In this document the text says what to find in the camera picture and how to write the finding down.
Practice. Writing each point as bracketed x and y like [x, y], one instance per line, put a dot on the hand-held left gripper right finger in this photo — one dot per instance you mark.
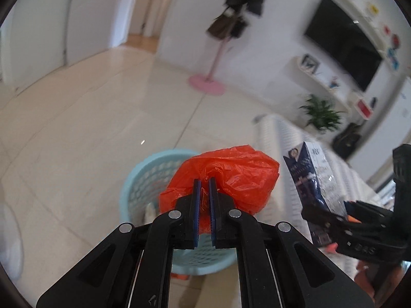
[212, 213]

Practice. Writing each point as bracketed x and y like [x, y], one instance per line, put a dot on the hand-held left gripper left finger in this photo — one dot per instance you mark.
[196, 213]

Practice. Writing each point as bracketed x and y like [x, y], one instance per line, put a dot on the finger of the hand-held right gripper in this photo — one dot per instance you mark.
[321, 218]
[369, 210]

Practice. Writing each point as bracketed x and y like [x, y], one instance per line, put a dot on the red plastic bag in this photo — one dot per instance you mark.
[231, 173]

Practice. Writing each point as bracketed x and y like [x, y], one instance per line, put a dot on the blue and white carton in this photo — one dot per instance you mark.
[308, 173]

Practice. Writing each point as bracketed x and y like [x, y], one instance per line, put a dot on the light blue plastic basket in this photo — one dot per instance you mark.
[141, 173]

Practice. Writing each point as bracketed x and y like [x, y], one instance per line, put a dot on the black bag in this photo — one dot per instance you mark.
[346, 139]

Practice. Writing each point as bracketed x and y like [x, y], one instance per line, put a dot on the white striped cloth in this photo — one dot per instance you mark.
[282, 134]

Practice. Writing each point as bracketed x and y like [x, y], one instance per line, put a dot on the red lined shelf box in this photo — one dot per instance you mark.
[364, 107]

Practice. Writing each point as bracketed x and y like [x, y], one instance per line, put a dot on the green potted plant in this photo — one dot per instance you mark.
[322, 112]

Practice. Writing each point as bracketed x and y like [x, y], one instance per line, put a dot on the pink coat stand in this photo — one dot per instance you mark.
[207, 83]

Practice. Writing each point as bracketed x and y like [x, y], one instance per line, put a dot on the black flat television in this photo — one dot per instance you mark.
[345, 38]

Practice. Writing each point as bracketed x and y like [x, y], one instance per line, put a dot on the brown handbag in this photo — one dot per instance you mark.
[224, 24]

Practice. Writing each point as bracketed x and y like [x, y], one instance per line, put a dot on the white door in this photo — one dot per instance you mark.
[90, 16]

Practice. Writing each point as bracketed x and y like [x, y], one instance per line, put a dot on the white curved wall shelf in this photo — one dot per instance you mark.
[321, 85]

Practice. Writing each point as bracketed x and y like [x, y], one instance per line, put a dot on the small picture frame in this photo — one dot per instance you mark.
[310, 62]

